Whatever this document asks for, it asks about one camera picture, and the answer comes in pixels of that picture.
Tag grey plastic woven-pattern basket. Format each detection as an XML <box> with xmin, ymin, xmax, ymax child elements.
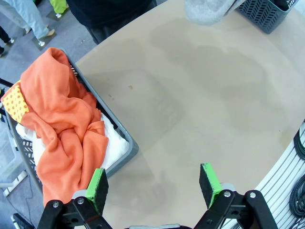
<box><xmin>4</xmin><ymin>47</ymin><xmax>140</xmax><ymax>198</ymax></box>
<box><xmin>235</xmin><ymin>0</ymin><xmax>300</xmax><ymax>34</ymax></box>

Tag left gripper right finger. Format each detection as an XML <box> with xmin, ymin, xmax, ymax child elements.
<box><xmin>194</xmin><ymin>163</ymin><xmax>278</xmax><ymax>229</ymax></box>

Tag person in black t-shirt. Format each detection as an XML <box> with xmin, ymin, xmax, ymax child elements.
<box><xmin>66</xmin><ymin>0</ymin><xmax>158</xmax><ymax>45</ymax></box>

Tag orange top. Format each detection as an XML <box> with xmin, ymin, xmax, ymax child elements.
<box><xmin>1</xmin><ymin>47</ymin><xmax>110</xmax><ymax>207</ymax></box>

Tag white black-printed t-shirt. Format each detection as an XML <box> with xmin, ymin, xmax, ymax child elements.
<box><xmin>15</xmin><ymin>112</ymin><xmax>131</xmax><ymax>170</ymax></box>

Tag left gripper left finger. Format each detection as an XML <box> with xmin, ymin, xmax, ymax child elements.
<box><xmin>37</xmin><ymin>168</ymin><xmax>112</xmax><ymax>229</ymax></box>

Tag grey shorts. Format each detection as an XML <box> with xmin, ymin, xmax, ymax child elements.
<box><xmin>184</xmin><ymin>0</ymin><xmax>246</xmax><ymax>26</ymax></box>

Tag black cable bundle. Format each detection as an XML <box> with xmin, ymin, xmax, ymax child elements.
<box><xmin>289</xmin><ymin>175</ymin><xmax>305</xmax><ymax>219</ymax></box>
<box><xmin>293</xmin><ymin>120</ymin><xmax>305</xmax><ymax>160</ymax></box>

